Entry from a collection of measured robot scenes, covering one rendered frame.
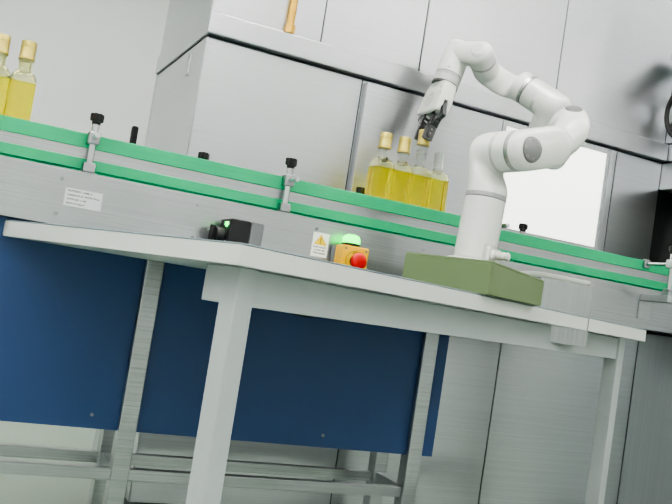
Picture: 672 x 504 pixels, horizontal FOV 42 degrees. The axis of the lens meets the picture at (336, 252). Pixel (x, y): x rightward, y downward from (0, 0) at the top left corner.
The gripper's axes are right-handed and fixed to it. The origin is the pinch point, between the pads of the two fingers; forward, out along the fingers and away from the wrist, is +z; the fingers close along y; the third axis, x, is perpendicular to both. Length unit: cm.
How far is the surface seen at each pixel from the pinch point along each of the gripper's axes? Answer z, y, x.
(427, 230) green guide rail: 27.6, 13.6, 4.6
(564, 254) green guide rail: 12, 4, 55
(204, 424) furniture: 89, 74, -52
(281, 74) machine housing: 0.5, -15.2, -40.0
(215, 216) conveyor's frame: 49, 15, -49
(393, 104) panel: -7.4, -12.0, -7.1
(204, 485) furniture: 98, 76, -49
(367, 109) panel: -2.2, -12.0, -13.9
